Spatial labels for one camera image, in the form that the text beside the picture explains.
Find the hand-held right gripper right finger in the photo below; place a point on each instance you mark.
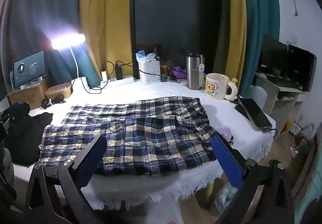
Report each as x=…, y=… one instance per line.
x=226, y=161

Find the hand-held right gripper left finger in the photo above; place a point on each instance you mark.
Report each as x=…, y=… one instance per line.
x=93, y=158

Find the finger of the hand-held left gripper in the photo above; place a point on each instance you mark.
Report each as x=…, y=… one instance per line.
x=18, y=109

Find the blue plaid shirt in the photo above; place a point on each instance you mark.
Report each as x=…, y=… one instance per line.
x=151, y=133

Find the black cloth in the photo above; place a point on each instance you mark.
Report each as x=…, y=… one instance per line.
x=27, y=138

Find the black tablet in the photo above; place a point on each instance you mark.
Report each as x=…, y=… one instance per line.
x=29, y=68

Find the tan lidded container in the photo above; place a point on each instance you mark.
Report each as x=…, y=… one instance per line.
x=59, y=90

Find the black smartphone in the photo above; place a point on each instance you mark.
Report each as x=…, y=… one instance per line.
x=255, y=113

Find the cream cartoon mug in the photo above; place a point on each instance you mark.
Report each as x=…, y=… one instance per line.
x=216, y=87

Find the white power strip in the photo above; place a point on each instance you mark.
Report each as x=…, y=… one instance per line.
x=120, y=81

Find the white desk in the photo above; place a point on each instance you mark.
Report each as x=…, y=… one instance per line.
x=274, y=93

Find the white charger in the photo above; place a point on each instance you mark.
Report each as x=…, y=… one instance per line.
x=104, y=76

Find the white desk lamp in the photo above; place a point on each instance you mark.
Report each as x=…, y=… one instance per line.
x=68, y=40

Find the black charger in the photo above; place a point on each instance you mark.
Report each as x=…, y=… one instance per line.
x=119, y=71

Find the white textured tablecloth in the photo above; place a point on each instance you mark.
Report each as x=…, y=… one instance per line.
x=166, y=90

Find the steel tumbler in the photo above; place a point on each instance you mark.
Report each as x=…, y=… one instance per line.
x=195, y=73

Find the purple cloth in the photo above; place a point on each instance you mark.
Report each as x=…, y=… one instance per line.
x=177, y=71

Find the white plastic basket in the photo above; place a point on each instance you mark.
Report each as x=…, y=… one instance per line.
x=149, y=73

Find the small grey figure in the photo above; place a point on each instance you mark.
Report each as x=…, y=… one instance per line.
x=164, y=78

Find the teal curtain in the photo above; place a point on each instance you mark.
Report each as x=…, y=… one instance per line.
x=261, y=12
x=45, y=7

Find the orange jar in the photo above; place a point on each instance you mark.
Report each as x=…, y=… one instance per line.
x=164, y=69

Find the blue tissue packets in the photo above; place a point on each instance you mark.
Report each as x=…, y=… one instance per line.
x=143, y=56

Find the black monitor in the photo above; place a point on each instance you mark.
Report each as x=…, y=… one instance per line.
x=301, y=68
x=273, y=55

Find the yellow curtain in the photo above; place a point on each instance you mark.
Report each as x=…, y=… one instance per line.
x=105, y=12
x=235, y=25

